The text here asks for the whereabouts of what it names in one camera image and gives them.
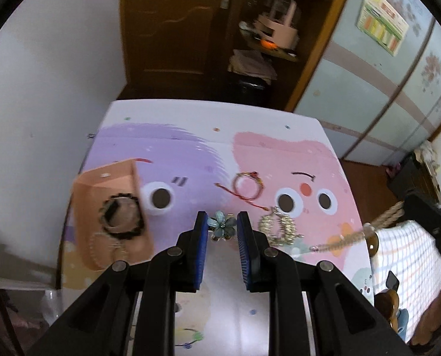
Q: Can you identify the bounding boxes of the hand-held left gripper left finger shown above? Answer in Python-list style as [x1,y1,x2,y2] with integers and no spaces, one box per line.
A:
[27,211,209,356]

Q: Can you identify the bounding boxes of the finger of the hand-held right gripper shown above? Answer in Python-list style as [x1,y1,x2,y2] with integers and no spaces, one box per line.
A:
[404,192,441,231]

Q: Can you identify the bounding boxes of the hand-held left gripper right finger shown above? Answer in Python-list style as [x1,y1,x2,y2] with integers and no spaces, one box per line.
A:
[236,211,415,356]

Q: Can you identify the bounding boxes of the blue flower brooch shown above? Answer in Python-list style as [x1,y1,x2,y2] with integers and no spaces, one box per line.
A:
[208,211,239,242]

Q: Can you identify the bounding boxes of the black bead bracelet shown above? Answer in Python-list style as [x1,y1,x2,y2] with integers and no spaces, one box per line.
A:
[100,192,147,239]

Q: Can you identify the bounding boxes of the long pearl bead chain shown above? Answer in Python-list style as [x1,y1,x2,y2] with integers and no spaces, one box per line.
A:
[309,200,405,253]

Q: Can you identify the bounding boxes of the white pearl bracelet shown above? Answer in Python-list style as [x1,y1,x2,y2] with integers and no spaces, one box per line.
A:
[89,230,128,271]

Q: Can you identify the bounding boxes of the pink plastic storage box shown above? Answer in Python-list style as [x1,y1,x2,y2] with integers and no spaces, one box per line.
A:
[71,159,156,271]

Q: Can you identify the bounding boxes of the dark box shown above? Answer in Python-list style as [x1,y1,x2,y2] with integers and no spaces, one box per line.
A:
[386,152,441,203]

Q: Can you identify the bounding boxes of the gold rhinestone hair claw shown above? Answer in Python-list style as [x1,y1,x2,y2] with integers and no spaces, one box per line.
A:
[258,208,304,247]

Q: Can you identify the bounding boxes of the checked white cloth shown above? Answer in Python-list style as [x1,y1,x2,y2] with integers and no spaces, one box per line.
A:
[370,220,441,345]

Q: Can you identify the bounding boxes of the wooden chair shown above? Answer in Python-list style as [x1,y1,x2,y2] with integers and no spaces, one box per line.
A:
[367,230,401,332]

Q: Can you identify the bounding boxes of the cartoon printed tablecloth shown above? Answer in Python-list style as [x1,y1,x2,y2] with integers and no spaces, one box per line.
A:
[59,99,375,356]

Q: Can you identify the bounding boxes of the pale blue wardrobe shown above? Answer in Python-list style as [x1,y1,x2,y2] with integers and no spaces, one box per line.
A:
[291,0,441,166]

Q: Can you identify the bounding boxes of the black bin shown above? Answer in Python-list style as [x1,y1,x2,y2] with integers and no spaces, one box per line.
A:
[235,78,270,106]

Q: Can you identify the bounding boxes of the folded beige cloths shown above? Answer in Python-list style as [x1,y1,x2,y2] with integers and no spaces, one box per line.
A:
[228,49,278,82]

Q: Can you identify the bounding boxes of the brown wooden shelf cabinet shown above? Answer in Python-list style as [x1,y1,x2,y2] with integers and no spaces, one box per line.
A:
[220,0,356,112]

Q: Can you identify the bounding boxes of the pink desktop organizer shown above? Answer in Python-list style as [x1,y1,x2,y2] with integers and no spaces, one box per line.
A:
[252,2,300,50]

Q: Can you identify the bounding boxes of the brown wooden door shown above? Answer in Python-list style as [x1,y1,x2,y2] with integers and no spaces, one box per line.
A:
[120,0,243,97]

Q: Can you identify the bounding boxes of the red string bead bracelet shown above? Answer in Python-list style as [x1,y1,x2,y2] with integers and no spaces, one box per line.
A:
[215,171,271,212]

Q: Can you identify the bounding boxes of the wall poster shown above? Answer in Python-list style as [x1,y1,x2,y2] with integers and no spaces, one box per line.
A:
[356,0,409,57]

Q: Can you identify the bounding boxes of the black cable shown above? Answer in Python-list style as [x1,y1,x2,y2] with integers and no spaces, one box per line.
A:
[0,258,25,356]

